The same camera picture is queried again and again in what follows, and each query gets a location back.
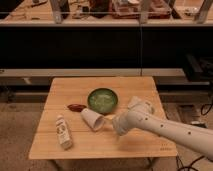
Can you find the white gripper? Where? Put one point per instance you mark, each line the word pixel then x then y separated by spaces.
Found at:
pixel 120 123

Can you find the green ceramic bowl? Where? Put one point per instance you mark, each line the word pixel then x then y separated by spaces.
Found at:
pixel 102 100

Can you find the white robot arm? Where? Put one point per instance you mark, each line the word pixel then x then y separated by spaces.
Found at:
pixel 195 138

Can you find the white paper cup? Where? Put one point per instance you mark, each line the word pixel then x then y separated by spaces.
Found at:
pixel 93 119

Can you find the small white object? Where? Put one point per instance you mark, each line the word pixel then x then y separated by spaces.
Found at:
pixel 136 101

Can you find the wooden folding table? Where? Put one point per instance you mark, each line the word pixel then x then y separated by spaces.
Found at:
pixel 103 144

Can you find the white plastic bottle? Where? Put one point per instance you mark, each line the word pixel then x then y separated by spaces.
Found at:
pixel 63 133

